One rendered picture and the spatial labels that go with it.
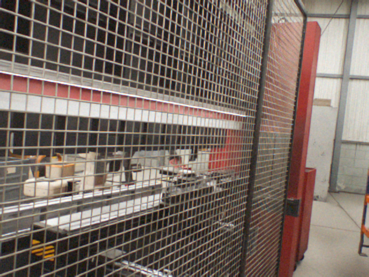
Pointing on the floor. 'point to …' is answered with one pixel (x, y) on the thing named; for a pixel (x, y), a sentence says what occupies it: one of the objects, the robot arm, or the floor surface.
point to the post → (255, 137)
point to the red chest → (310, 175)
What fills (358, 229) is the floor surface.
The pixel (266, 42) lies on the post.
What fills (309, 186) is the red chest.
